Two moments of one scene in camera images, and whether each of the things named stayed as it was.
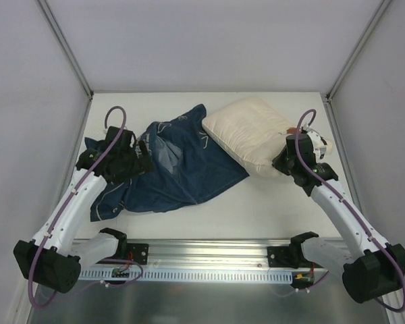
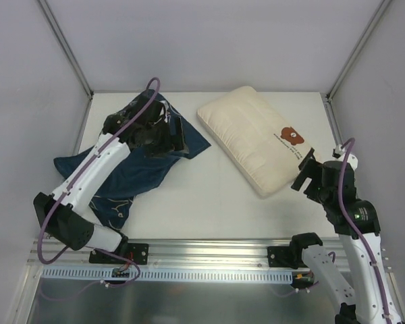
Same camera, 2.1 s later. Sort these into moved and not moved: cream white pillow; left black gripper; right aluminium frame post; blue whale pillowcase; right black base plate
Moved: blue whale pillowcase; cream white pillow; left black gripper
Not moved: right aluminium frame post; right black base plate
